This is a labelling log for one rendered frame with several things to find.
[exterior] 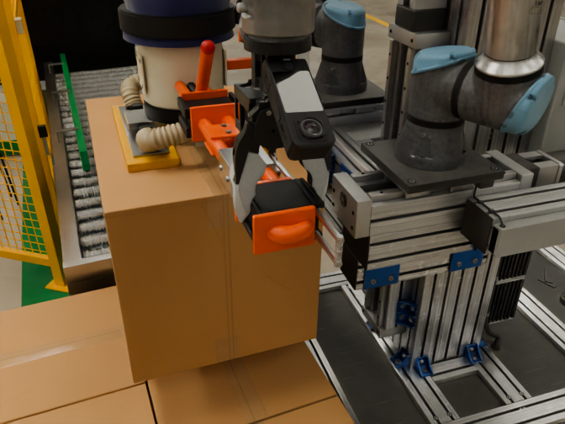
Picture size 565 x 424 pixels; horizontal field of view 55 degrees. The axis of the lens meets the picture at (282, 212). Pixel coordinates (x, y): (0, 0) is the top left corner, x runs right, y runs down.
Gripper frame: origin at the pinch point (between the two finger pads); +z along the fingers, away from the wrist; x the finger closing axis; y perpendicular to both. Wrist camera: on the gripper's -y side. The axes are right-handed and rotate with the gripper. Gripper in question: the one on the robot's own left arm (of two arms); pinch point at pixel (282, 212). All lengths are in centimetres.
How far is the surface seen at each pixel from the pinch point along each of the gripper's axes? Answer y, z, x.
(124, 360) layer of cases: 53, 66, 21
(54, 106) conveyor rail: 234, 58, 35
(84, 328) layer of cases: 68, 66, 29
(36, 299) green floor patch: 160, 119, 53
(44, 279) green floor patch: 174, 118, 50
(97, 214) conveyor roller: 128, 65, 22
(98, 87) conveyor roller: 274, 61, 11
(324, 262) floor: 141, 117, -75
